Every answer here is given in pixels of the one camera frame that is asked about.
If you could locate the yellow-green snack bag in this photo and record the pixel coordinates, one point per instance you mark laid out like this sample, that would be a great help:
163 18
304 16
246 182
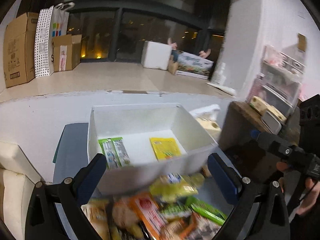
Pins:
172 187

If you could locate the white plastic bottle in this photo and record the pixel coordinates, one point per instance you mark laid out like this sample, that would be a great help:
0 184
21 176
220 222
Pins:
218 77

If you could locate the cream leather sofa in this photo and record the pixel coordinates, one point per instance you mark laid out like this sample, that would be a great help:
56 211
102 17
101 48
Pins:
18 178

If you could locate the yellow snack packet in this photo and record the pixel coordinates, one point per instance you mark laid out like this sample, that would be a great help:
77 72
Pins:
165 148

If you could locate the clear plastic drawer organizer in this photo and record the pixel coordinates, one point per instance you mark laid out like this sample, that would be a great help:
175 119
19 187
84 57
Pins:
279 81

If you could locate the small white digital clock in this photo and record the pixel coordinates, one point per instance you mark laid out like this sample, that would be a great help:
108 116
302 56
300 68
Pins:
271 122

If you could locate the person's right hand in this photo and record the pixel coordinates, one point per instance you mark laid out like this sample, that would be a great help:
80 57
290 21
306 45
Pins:
311 196

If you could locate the large cardboard box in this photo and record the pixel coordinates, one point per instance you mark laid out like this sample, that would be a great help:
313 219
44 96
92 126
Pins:
18 50

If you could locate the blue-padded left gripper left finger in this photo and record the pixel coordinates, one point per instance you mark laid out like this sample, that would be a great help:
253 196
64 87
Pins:
87 179

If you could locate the white open storage box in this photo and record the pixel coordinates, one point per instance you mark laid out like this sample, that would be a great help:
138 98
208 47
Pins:
136 124

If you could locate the printed landscape carton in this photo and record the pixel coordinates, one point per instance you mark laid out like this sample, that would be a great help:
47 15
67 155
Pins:
193 66

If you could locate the black chips snack bag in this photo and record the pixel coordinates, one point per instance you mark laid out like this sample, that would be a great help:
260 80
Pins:
123 222

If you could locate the green long snack packet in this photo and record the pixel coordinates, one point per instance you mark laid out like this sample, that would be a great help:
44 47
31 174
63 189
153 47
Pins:
206 210

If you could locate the green snack bar packet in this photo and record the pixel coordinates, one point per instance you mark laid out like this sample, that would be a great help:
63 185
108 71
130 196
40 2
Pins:
115 152

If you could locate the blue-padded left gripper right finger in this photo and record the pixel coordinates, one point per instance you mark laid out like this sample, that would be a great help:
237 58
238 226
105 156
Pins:
226 178

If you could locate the blue table cloth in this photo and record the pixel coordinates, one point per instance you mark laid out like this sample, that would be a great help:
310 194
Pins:
71 156

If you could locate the tissue box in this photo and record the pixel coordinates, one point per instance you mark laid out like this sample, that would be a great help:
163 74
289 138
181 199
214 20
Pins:
207 118

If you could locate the white foam box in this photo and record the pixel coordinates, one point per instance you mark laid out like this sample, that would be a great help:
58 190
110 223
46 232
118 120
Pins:
155 55

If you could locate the small open cardboard box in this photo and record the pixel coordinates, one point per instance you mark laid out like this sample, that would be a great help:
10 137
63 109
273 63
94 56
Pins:
66 52

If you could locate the cow-pattern snack bag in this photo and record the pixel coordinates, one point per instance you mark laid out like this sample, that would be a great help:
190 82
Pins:
198 228

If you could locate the orange flying cake packet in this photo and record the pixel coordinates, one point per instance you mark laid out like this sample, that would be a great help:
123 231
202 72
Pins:
147 210

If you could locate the white dotted paper bag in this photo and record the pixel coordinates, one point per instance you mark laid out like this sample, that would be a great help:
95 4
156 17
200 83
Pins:
52 22

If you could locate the beige puffed snack packet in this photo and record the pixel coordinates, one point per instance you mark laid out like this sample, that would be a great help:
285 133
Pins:
95 211

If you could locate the wooden side shelf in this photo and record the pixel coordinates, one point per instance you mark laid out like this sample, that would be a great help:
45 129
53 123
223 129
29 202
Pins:
237 144

